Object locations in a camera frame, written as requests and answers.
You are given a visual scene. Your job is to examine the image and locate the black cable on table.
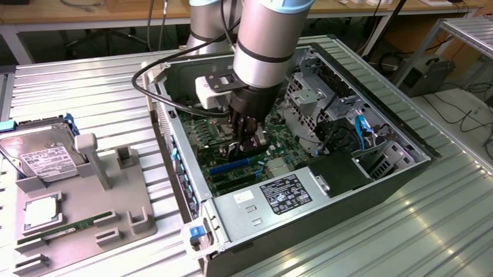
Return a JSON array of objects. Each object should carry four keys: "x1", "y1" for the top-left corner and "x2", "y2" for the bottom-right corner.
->
[{"x1": 421, "y1": 93, "x2": 493, "y2": 135}]

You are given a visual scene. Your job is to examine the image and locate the blue expansion slot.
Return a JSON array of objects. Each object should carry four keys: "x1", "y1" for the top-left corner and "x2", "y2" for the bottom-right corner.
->
[{"x1": 208, "y1": 160, "x2": 250, "y2": 175}]

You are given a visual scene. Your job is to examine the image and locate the green RAM stick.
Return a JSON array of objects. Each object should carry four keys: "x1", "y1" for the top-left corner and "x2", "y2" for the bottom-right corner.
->
[{"x1": 17, "y1": 218, "x2": 97, "y2": 243}]

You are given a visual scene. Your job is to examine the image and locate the silver hard disk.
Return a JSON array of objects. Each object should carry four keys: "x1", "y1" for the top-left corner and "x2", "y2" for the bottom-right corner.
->
[{"x1": 0, "y1": 122, "x2": 88, "y2": 182}]

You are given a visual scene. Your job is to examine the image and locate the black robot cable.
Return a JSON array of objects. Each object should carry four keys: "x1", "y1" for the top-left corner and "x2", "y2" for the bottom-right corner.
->
[{"x1": 132, "y1": 47, "x2": 234, "y2": 117}]

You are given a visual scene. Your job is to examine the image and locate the silver drive cage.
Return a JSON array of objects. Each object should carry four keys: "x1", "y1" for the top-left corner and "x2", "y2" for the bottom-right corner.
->
[{"x1": 283, "y1": 72, "x2": 366, "y2": 145}]

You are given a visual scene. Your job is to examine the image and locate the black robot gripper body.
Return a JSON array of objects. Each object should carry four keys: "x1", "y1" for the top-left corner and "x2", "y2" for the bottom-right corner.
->
[{"x1": 230, "y1": 83, "x2": 280, "y2": 122}]

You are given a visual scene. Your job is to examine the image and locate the grey parts rack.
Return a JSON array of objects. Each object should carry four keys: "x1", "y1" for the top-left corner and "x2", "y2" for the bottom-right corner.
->
[{"x1": 11, "y1": 132, "x2": 159, "y2": 274}]

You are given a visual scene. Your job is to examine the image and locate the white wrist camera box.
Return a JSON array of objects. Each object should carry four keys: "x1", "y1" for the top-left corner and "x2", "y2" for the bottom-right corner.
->
[{"x1": 194, "y1": 75, "x2": 234, "y2": 110}]

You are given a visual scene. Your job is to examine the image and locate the CPU socket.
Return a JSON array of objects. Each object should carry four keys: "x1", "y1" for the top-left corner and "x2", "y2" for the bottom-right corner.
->
[{"x1": 210, "y1": 119, "x2": 236, "y2": 140}]

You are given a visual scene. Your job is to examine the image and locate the blue disk wire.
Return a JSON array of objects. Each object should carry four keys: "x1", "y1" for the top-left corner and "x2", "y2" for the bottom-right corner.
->
[{"x1": 353, "y1": 114, "x2": 377, "y2": 151}]

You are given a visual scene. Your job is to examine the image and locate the metal slat table frame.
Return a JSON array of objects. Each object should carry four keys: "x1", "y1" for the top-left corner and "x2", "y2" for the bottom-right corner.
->
[{"x1": 394, "y1": 17, "x2": 493, "y2": 87}]

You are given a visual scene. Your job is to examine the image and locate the black plastic air duct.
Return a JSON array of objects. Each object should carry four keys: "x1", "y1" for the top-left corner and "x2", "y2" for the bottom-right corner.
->
[{"x1": 298, "y1": 152, "x2": 374, "y2": 199}]

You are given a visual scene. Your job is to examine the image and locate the grey power supply unit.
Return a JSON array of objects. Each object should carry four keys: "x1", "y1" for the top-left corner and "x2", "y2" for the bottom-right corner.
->
[{"x1": 210, "y1": 166, "x2": 333, "y2": 242}]

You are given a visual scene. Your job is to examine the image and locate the open black PC case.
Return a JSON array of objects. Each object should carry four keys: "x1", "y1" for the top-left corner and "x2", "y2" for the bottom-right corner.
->
[{"x1": 140, "y1": 34, "x2": 443, "y2": 277}]

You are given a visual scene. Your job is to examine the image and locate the silver CPU chip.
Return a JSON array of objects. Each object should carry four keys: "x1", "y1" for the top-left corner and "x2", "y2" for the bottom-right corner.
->
[{"x1": 24, "y1": 197, "x2": 63, "y2": 229}]

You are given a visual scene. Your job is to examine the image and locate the black box with handle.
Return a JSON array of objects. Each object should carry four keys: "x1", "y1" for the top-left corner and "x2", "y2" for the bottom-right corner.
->
[{"x1": 398, "y1": 57, "x2": 457, "y2": 98}]

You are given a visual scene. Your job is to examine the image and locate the blue disk caddy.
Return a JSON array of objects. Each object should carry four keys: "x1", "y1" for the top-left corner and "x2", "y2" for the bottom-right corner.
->
[{"x1": 0, "y1": 111, "x2": 84, "y2": 136}]

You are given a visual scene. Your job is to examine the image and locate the wooden desk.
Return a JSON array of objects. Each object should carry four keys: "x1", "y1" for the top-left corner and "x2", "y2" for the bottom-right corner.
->
[{"x1": 0, "y1": 0, "x2": 482, "y2": 27}]

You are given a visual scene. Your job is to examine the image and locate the chipset heat sink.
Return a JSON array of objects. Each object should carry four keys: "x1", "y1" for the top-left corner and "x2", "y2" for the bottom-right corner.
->
[{"x1": 266, "y1": 159, "x2": 298, "y2": 178}]

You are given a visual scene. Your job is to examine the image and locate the silver disk bay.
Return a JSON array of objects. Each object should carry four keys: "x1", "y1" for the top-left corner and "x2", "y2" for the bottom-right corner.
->
[{"x1": 351, "y1": 138, "x2": 431, "y2": 181}]

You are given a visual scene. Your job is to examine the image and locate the green motherboard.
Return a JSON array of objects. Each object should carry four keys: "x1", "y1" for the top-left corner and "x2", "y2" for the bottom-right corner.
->
[{"x1": 180, "y1": 96, "x2": 308, "y2": 197}]

